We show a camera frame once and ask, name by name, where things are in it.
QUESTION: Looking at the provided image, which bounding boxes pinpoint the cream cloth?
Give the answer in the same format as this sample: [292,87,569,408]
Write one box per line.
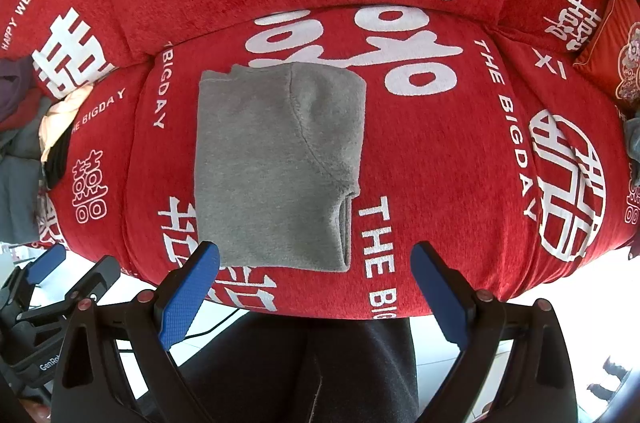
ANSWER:
[39,84,95,163]

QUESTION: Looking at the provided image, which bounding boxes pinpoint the black cloth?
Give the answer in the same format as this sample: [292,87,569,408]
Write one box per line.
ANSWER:
[42,138,73,191]

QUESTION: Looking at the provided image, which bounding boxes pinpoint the grey sweater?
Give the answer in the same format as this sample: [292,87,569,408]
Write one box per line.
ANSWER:
[192,62,368,274]

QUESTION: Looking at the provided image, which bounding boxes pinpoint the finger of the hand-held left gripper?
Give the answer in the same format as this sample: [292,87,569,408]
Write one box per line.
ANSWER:
[17,255,122,324]
[0,244,68,304]

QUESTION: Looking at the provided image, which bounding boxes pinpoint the person's black pants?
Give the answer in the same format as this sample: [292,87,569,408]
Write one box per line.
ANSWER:
[177,310,419,423]

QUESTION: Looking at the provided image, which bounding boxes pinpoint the black cable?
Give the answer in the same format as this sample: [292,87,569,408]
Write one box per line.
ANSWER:
[184,307,247,340]

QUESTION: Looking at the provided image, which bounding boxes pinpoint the red embroidered cushion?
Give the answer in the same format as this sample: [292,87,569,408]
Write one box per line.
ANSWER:
[572,0,640,106]

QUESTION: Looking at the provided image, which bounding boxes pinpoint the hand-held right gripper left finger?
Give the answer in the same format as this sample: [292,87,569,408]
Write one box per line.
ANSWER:
[50,241,221,423]

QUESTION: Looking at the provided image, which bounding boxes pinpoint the grey cloth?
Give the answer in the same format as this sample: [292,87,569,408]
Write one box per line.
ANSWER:
[0,120,51,244]

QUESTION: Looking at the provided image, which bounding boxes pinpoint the dark purple cloth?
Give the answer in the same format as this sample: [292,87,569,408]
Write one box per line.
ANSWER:
[0,57,48,126]

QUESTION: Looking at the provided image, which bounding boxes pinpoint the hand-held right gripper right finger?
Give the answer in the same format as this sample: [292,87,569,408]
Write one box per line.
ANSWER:
[410,241,581,423]

